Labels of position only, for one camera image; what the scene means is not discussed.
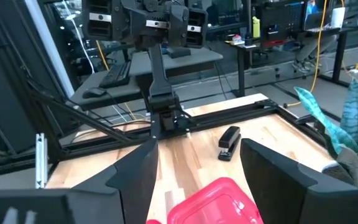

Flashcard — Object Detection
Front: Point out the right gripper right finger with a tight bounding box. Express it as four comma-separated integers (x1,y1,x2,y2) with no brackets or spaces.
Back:
239,138,358,224

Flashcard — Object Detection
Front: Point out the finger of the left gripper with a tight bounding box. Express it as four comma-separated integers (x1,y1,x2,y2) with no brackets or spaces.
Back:
126,4,148,43
168,6,190,48

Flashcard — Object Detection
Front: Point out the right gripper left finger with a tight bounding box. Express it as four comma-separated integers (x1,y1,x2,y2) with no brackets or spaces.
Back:
0,138,160,224

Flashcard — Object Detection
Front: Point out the pink plastic pencil case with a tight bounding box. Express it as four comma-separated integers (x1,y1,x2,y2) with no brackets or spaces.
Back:
146,177,264,224

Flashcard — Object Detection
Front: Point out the black stapler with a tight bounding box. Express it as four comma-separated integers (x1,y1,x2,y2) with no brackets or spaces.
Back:
217,125,242,162

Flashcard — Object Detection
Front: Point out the black box device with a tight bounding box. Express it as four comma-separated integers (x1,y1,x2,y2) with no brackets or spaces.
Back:
166,46,192,59

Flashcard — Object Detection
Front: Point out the grey office desk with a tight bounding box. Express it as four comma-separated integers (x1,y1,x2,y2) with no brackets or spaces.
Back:
70,46,225,111

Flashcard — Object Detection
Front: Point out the white plant pot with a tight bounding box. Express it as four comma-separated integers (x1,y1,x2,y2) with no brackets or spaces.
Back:
321,160,340,172

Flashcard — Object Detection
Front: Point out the black keyboard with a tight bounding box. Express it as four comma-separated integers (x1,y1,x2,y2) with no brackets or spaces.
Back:
99,60,132,89

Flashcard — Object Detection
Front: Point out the black computer mouse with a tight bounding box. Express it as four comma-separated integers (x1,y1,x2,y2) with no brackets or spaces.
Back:
82,86,108,99

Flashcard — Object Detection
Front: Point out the black office desk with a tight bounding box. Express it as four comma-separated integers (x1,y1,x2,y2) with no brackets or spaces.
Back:
225,37,295,98
296,9,358,88

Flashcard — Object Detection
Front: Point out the yellow green bottle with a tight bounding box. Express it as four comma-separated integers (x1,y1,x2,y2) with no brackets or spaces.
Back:
252,16,261,39

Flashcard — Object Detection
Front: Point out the person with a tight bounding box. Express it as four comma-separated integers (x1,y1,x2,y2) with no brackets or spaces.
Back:
292,0,338,74

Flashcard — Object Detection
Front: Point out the white cup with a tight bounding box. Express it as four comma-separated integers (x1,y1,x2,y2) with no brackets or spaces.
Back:
330,6,346,29

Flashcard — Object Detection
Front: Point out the yellow cable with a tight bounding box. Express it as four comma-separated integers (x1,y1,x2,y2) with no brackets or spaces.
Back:
286,0,331,108
95,39,110,72

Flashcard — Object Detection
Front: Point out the silver metal bracket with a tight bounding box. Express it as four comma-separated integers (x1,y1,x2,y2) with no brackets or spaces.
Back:
35,133,48,189

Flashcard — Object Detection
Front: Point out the black aluminium table frame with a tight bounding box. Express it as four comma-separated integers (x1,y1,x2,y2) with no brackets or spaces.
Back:
0,79,328,180

